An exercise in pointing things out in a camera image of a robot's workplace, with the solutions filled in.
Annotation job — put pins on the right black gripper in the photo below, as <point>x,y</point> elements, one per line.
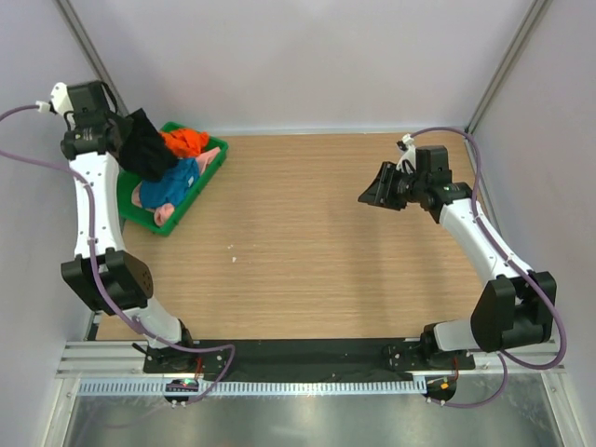
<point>381,190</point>

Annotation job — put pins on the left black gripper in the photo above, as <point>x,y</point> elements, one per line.
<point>123,125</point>

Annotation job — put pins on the black t shirt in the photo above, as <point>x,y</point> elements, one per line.
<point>145,152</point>

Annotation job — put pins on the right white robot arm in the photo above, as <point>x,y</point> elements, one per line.
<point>517,304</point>

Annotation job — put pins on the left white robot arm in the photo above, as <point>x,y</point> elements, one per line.
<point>103,275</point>

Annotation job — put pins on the green plastic tray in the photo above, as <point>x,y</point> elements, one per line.
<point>127,181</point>

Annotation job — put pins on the orange t shirt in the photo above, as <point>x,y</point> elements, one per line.
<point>186,142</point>

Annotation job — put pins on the blue t shirt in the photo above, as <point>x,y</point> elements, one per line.
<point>172,188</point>

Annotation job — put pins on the pink t shirt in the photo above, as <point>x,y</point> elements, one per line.
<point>164,213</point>

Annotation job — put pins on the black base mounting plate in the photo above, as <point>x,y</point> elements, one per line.
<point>309,355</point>

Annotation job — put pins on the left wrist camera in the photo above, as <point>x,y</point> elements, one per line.
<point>91,97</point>

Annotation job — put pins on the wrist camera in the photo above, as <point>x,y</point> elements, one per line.
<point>91,97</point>
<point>428,165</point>

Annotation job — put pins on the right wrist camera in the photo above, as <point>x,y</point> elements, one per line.
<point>428,165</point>

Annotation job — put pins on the left aluminium corner post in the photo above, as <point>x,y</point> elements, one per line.
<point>80,34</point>

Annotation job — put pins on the aluminium corner post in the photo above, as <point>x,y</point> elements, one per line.
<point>530,21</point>
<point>80,34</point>

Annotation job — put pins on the slotted grey cable duct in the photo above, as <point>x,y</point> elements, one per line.
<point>184,387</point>

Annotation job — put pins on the right aluminium corner post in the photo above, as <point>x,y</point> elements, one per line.
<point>530,21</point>

